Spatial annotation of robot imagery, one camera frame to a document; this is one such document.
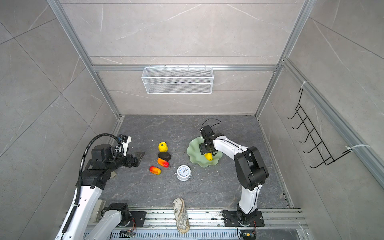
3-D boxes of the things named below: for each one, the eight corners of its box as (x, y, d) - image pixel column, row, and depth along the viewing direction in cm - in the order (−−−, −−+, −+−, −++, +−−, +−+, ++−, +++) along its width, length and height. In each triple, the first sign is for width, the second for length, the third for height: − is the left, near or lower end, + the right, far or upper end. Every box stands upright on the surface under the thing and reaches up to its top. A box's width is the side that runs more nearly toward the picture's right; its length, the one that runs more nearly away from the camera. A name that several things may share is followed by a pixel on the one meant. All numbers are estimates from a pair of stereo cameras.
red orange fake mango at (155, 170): (148, 171, 91) (147, 169, 89) (151, 166, 93) (151, 165, 91) (159, 176, 89) (158, 174, 87) (162, 171, 91) (161, 169, 89)
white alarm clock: (176, 181, 88) (175, 178, 84) (177, 168, 94) (176, 164, 90) (190, 181, 88) (190, 178, 84) (190, 168, 94) (190, 164, 90)
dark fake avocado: (157, 158, 97) (156, 155, 95) (161, 152, 100) (160, 149, 98) (168, 162, 96) (167, 159, 93) (171, 156, 99) (171, 153, 96)
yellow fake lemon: (159, 153, 100) (157, 148, 95) (160, 147, 103) (158, 142, 98) (167, 153, 100) (166, 148, 95) (168, 147, 103) (167, 142, 98)
